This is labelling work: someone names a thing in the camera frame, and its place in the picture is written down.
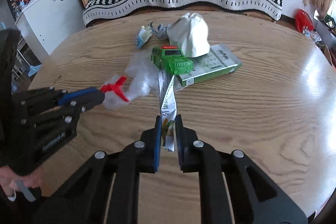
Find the green toy car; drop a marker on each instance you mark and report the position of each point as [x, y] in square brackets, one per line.
[172, 61]

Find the person's left hand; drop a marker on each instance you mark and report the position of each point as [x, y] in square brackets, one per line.
[31, 180]

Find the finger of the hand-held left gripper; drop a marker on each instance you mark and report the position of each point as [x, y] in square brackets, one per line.
[78, 95]
[92, 103]

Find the red plastic bag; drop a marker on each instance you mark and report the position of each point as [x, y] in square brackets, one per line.
[304, 19]

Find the blue broom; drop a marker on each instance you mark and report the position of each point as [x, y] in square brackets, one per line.
[34, 70]

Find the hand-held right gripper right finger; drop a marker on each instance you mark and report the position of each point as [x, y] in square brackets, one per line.
[179, 140]

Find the crumpled blue printed paper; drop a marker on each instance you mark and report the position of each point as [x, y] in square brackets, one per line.
[161, 30]

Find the blue white wrapper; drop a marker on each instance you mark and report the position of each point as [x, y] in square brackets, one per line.
[143, 37]

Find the clear plastic bag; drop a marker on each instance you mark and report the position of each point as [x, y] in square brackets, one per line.
[143, 74]

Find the white cabinet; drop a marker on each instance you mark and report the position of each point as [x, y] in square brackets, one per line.
[52, 22]

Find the green white carton box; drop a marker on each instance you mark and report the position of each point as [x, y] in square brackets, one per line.
[212, 66]

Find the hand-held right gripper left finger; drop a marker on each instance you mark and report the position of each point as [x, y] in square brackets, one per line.
[157, 140]

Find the white crumpled paper bag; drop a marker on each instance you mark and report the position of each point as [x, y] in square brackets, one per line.
[189, 35]

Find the white printed wrapper strip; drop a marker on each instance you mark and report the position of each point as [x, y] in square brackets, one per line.
[168, 106]

